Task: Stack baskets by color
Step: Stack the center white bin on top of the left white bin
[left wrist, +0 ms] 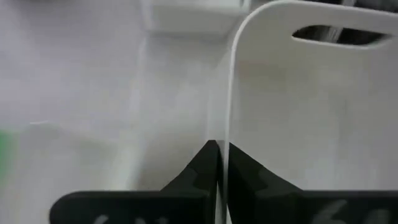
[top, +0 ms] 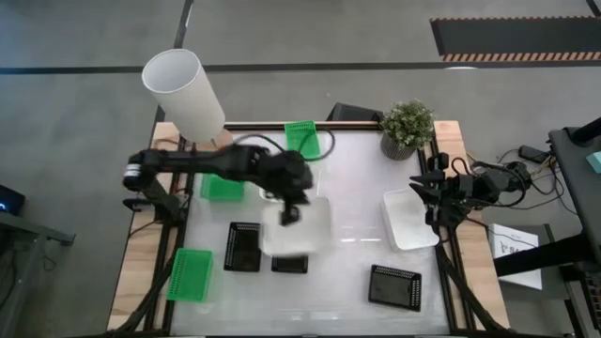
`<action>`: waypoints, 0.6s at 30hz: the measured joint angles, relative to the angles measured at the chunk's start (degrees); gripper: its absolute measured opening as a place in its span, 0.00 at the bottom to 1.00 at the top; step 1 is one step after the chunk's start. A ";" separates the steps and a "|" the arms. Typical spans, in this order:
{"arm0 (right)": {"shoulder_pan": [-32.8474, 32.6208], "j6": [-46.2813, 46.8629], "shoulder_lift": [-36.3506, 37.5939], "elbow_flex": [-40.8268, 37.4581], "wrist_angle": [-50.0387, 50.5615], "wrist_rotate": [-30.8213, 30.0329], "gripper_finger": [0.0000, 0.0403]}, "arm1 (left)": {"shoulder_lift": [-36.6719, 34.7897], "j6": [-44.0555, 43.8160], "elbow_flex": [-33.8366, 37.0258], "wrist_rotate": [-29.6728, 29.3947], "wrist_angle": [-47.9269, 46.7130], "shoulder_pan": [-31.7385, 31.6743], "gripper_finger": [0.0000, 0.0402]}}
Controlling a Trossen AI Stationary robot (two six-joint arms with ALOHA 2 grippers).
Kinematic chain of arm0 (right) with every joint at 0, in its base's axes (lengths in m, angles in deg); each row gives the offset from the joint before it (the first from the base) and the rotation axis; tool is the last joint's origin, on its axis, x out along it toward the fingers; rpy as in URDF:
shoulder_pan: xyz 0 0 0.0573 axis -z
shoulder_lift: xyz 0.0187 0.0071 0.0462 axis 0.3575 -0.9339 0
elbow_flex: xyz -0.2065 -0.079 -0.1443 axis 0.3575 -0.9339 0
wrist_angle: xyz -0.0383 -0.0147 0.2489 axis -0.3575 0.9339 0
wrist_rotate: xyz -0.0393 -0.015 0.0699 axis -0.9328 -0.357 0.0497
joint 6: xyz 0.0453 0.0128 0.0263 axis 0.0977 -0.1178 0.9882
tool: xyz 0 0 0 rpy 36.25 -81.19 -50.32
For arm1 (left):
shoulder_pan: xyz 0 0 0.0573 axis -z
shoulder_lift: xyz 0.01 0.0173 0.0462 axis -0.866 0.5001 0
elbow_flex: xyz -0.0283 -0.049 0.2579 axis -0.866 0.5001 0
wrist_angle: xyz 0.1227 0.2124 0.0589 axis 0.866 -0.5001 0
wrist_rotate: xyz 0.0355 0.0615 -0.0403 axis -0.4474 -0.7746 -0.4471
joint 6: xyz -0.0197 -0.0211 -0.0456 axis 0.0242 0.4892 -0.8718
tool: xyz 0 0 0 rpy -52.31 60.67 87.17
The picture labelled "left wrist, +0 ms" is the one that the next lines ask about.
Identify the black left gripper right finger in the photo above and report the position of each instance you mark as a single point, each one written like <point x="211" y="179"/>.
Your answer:
<point x="280" y="205"/>

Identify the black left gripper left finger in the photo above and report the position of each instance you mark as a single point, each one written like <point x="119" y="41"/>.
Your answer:
<point x="174" y="205"/>

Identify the white plastic storage bin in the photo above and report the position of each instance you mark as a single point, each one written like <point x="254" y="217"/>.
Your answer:
<point x="192" y="15"/>
<point x="311" y="109"/>

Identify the green slotted plastic basket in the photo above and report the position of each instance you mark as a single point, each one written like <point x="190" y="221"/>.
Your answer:
<point x="4" y="155"/>

